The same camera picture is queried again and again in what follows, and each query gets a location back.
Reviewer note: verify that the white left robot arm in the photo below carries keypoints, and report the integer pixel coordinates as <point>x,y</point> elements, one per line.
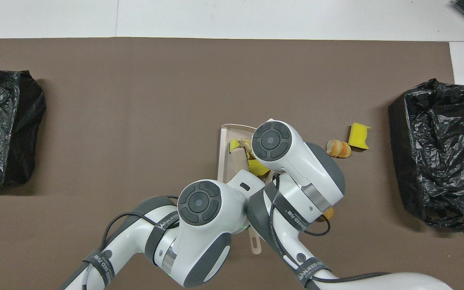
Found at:
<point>232,201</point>

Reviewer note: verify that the brown fried bread roll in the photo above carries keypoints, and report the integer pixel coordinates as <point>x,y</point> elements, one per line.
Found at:
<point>328,213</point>

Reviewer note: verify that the black trash bag bin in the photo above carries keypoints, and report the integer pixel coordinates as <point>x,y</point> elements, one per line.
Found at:
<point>437,153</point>
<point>2,129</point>

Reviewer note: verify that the small yellow sponge piece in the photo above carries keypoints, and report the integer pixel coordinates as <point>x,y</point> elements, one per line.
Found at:
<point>258,167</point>
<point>235,146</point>

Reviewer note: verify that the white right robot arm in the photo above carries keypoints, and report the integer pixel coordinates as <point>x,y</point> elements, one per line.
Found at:
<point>296,157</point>

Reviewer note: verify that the beige plastic dustpan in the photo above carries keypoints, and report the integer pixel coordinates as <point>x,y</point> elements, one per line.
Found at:
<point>224,161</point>

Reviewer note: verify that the large yellow sponge piece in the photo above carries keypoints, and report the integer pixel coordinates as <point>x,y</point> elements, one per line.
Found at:
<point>359,136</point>

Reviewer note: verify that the brown table mat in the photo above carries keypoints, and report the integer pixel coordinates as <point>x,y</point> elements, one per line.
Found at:
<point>135,100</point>

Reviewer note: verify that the beige hand brush black bristles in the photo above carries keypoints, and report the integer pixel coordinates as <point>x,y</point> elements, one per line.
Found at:
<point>240,161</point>

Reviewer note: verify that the orange white croissant piece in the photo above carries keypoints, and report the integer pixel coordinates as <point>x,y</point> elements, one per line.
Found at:
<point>338,149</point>

